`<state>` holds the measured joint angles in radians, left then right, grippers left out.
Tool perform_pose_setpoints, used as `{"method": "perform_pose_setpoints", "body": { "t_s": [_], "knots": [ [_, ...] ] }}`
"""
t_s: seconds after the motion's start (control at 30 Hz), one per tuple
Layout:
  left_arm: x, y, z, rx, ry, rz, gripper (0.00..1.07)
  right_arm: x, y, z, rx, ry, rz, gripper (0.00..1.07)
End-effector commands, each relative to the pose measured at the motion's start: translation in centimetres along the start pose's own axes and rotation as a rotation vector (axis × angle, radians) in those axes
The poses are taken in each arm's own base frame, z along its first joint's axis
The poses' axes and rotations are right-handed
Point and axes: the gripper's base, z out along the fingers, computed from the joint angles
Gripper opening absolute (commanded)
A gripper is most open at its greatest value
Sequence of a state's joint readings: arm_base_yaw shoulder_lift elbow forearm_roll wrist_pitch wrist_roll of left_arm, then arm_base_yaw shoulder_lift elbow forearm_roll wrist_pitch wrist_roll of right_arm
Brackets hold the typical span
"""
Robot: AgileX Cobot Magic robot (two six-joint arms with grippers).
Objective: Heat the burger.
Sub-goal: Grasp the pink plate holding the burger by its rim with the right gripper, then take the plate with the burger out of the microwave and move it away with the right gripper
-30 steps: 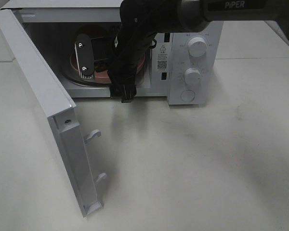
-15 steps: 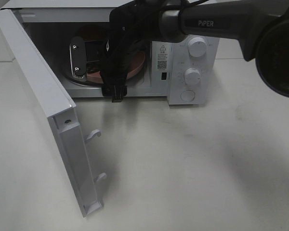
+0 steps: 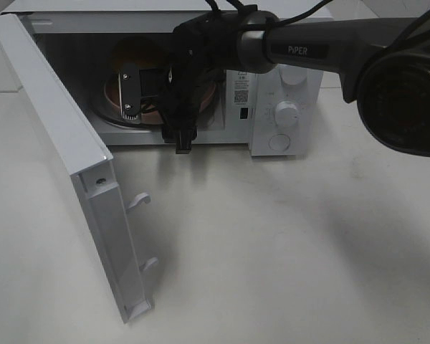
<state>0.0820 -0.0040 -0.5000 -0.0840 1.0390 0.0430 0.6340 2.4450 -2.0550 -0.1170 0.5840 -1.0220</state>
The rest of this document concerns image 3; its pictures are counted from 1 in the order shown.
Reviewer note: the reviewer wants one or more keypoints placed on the burger with lettuce and cheese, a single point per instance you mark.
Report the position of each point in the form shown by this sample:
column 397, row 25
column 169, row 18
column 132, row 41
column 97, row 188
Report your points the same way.
column 141, row 51

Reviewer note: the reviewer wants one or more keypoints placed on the white warning label sticker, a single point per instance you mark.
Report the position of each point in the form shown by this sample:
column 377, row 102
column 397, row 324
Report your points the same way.
column 241, row 88

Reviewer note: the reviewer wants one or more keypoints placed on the pink round plate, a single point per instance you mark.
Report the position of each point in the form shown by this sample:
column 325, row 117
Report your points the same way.
column 111, row 94

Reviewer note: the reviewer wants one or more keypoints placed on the white microwave oven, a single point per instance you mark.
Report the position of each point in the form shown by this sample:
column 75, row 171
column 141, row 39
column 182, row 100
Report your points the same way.
column 66, row 55

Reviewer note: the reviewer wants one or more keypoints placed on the round white door button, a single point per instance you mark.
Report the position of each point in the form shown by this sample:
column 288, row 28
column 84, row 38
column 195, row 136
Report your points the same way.
column 279, row 143

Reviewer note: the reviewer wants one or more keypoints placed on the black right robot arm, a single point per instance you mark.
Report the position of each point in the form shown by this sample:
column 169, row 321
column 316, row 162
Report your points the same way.
column 383, row 65

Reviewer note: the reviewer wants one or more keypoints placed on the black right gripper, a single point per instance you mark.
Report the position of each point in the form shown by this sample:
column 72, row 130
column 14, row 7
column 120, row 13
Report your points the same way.
column 202, row 49

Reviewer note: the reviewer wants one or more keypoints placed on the white microwave knob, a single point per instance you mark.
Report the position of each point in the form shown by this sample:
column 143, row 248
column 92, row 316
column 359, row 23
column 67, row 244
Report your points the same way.
column 286, row 114
column 291, row 75

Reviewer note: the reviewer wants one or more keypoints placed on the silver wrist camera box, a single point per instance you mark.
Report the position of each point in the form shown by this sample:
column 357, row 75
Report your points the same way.
column 130, row 93

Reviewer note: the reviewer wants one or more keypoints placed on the white microwave door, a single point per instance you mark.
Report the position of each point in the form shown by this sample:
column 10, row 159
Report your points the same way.
column 80, row 155

